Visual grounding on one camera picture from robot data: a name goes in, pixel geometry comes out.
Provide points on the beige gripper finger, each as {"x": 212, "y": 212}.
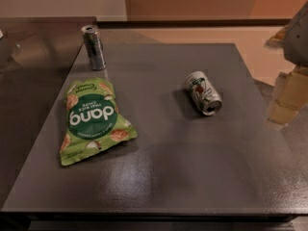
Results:
{"x": 290, "y": 95}
{"x": 277, "y": 40}

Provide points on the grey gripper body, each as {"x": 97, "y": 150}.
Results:
{"x": 297, "y": 38}

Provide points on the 7up soda can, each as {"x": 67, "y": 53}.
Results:
{"x": 203, "y": 94}

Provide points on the tall silver energy drink can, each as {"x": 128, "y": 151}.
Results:
{"x": 92, "y": 41}

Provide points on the green dang chips bag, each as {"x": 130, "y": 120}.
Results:
{"x": 93, "y": 121}

